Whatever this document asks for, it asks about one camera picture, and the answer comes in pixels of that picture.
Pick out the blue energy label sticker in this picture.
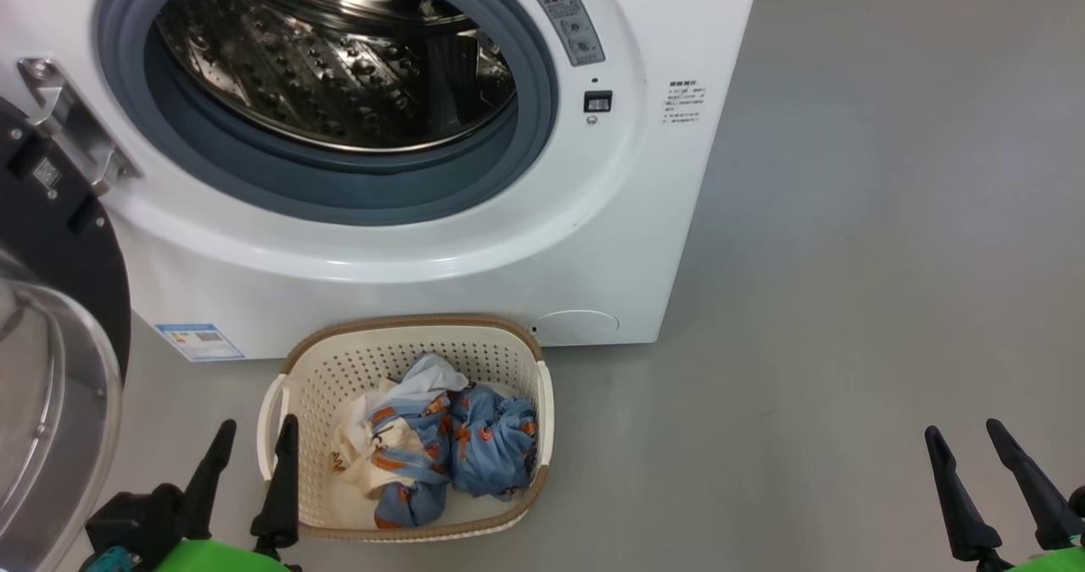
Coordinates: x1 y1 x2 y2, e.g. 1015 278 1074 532
155 324 245 362

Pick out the blue patterned cloth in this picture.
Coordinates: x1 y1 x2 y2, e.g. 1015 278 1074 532
366 353 540 529

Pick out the white cloth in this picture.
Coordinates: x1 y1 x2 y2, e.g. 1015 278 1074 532
326 377 450 530

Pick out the stainless steel washing machine drum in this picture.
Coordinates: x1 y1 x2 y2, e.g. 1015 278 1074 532
155 0 518 154

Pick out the metal door hinge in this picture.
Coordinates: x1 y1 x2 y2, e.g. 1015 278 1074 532
17 58 143 197

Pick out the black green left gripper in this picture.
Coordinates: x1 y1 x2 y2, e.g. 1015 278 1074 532
81 414 302 572

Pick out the white front-load washing machine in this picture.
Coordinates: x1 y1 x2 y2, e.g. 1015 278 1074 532
0 0 764 363

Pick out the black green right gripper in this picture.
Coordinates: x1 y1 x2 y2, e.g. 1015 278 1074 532
924 419 1085 572

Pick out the cream perforated laundry basket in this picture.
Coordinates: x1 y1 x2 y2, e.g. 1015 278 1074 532
257 314 555 543

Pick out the round white filter cover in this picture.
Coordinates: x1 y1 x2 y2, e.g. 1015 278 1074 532
534 309 620 345

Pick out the grey warning sticker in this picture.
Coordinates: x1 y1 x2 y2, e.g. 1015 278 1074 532
529 0 606 68

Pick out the black round glass door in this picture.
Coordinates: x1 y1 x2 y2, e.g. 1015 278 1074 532
0 97 133 572

